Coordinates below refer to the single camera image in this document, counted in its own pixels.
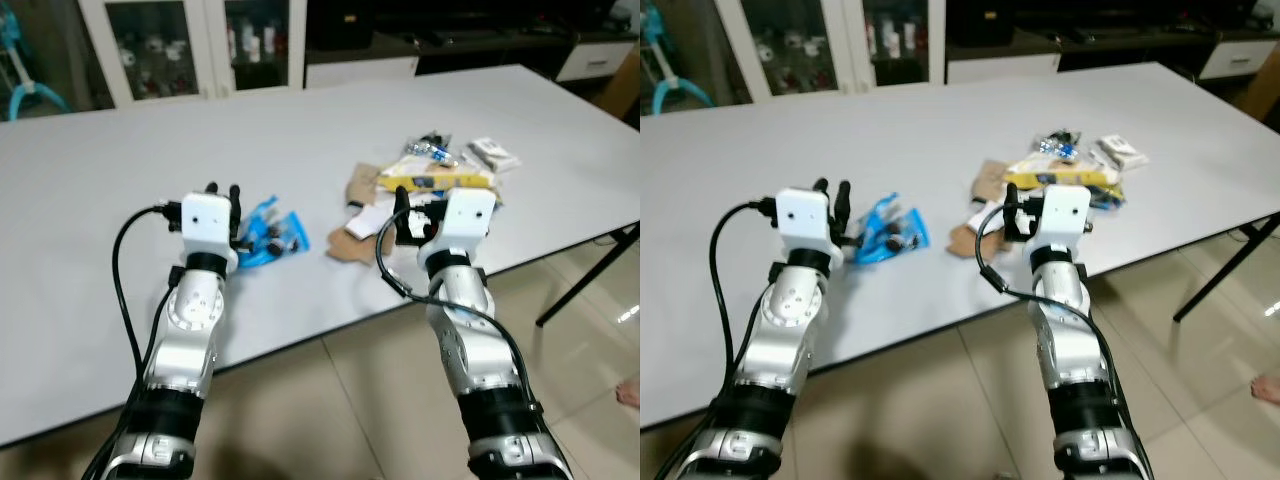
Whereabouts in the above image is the large brown cardboard scrap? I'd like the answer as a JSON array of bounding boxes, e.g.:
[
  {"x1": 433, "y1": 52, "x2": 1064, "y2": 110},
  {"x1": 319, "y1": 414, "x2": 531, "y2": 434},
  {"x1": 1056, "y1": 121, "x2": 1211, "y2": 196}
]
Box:
[
  {"x1": 346, "y1": 165, "x2": 387, "y2": 207},
  {"x1": 974, "y1": 160, "x2": 1011, "y2": 202}
]

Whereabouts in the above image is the yellow snack packet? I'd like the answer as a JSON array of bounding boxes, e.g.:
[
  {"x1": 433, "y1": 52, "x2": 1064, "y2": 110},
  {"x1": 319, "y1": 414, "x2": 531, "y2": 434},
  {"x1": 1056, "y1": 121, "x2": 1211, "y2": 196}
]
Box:
[
  {"x1": 378, "y1": 165, "x2": 498, "y2": 197},
  {"x1": 1004, "y1": 160, "x2": 1122, "y2": 191}
]

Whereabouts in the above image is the blue snack wrapper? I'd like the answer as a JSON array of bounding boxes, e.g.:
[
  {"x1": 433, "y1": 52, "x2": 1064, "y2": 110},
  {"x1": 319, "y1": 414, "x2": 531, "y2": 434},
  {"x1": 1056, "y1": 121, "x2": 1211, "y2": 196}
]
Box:
[
  {"x1": 852, "y1": 193, "x2": 931, "y2": 265},
  {"x1": 238, "y1": 197, "x2": 311, "y2": 269}
]

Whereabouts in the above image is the crumpled black blue wrapper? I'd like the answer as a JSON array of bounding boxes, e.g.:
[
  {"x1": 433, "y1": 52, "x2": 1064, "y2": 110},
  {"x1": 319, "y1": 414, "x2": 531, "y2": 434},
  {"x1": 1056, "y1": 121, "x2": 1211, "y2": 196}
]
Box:
[
  {"x1": 404, "y1": 132, "x2": 457, "y2": 167},
  {"x1": 1034, "y1": 129, "x2": 1087, "y2": 162}
]

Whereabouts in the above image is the white printed packet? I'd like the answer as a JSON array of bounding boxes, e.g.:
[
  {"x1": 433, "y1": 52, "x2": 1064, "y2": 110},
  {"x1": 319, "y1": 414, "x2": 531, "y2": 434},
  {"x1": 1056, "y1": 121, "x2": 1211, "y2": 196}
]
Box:
[
  {"x1": 467, "y1": 138, "x2": 522, "y2": 173},
  {"x1": 1095, "y1": 134, "x2": 1150, "y2": 169}
]

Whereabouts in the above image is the wide white drawer front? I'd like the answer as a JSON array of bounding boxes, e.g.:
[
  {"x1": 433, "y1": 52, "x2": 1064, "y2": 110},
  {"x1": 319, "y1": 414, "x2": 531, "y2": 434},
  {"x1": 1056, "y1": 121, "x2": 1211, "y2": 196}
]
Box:
[
  {"x1": 305, "y1": 55, "x2": 420, "y2": 92},
  {"x1": 945, "y1": 52, "x2": 1062, "y2": 87}
]

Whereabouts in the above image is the white glass door cabinet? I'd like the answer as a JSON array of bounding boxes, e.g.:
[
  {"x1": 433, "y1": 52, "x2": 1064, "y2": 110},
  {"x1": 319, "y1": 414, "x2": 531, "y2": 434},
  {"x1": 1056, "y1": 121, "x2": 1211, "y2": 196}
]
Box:
[
  {"x1": 714, "y1": 0, "x2": 947, "y2": 102},
  {"x1": 78, "y1": 0, "x2": 307, "y2": 107}
]

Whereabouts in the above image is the black table leg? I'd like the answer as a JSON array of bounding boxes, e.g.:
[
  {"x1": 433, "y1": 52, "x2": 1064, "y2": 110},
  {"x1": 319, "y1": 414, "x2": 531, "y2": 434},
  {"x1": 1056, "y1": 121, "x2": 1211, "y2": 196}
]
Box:
[
  {"x1": 536, "y1": 224, "x2": 641, "y2": 329},
  {"x1": 1172, "y1": 212, "x2": 1280, "y2": 324}
]

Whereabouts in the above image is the teal kids scooter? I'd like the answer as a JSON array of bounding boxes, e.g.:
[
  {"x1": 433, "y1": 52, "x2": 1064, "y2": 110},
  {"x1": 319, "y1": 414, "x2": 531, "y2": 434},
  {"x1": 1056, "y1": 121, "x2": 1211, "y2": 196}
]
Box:
[
  {"x1": 0, "y1": 8, "x2": 73, "y2": 122},
  {"x1": 640, "y1": 0, "x2": 714, "y2": 117}
]

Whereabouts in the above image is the dark tv stand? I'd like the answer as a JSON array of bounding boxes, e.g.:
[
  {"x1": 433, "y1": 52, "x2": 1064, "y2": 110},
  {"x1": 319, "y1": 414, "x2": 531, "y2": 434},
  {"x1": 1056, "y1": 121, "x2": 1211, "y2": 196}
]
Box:
[
  {"x1": 305, "y1": 0, "x2": 641, "y2": 79},
  {"x1": 945, "y1": 0, "x2": 1280, "y2": 75}
]

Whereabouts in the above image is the brown cardboard box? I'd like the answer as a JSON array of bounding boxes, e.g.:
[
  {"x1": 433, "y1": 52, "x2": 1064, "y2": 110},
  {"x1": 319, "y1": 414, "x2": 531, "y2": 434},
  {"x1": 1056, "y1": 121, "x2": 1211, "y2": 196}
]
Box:
[
  {"x1": 598, "y1": 48, "x2": 641, "y2": 123},
  {"x1": 1238, "y1": 58, "x2": 1280, "y2": 123}
]

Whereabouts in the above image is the small white drawer front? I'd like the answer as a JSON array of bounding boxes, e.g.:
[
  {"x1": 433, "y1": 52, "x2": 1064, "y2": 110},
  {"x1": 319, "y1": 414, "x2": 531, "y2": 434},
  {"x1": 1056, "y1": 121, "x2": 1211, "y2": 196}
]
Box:
[
  {"x1": 1197, "y1": 37, "x2": 1280, "y2": 82},
  {"x1": 556, "y1": 40, "x2": 637, "y2": 84}
]

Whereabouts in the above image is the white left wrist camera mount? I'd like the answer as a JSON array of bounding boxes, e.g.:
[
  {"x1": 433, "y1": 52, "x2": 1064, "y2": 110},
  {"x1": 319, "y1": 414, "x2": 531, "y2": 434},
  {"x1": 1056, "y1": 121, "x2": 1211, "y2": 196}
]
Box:
[
  {"x1": 180, "y1": 193, "x2": 239, "y2": 273},
  {"x1": 775, "y1": 188, "x2": 837, "y2": 267}
]

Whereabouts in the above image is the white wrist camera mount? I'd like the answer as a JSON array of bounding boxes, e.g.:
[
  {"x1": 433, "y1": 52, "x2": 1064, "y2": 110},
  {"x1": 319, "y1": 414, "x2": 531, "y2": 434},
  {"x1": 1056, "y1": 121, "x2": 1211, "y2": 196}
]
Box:
[
  {"x1": 425, "y1": 190, "x2": 498, "y2": 267},
  {"x1": 1030, "y1": 185, "x2": 1093, "y2": 263},
  {"x1": 180, "y1": 193, "x2": 239, "y2": 273},
  {"x1": 775, "y1": 188, "x2": 837, "y2": 267}
]

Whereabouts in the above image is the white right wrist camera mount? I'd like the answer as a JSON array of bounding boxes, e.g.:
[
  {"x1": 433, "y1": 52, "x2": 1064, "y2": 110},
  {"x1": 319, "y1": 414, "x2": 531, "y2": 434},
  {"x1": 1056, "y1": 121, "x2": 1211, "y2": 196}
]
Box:
[
  {"x1": 425, "y1": 190, "x2": 498, "y2": 267},
  {"x1": 1030, "y1": 185, "x2": 1093, "y2": 263}
]

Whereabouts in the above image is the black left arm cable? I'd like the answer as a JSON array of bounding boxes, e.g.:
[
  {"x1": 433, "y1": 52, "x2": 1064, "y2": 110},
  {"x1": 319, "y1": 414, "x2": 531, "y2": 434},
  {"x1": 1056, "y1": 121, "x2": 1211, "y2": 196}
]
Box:
[
  {"x1": 700, "y1": 199, "x2": 779, "y2": 401},
  {"x1": 95, "y1": 203, "x2": 183, "y2": 401}
]

